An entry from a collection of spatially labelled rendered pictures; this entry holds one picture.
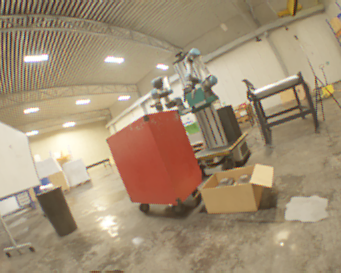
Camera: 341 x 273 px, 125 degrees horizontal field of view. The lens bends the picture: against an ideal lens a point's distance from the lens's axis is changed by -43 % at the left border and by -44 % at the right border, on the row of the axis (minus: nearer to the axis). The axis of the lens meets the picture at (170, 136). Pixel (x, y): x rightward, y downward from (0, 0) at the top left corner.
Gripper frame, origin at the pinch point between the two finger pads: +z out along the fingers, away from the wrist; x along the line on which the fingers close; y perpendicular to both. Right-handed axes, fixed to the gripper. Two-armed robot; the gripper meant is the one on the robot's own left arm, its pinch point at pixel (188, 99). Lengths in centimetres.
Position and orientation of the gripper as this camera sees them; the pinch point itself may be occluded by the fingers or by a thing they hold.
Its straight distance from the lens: 169.1
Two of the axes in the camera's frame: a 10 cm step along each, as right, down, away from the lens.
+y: -7.8, -1.3, -6.1
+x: 6.3, -1.0, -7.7
